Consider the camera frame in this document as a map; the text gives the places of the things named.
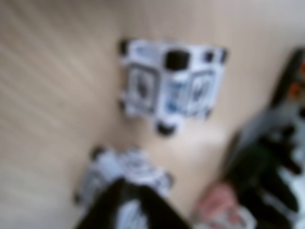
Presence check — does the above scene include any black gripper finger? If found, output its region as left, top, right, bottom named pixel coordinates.
left=75, top=178, right=194, bottom=229

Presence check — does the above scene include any white cube, layered-diamond symbol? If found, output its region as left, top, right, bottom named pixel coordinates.
left=118, top=38, right=230, bottom=139

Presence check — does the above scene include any person's hand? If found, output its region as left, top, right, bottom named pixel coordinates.
left=197, top=183, right=241, bottom=220

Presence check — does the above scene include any white cube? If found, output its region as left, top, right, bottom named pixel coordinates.
left=73, top=145, right=174, bottom=215
left=118, top=38, right=230, bottom=139

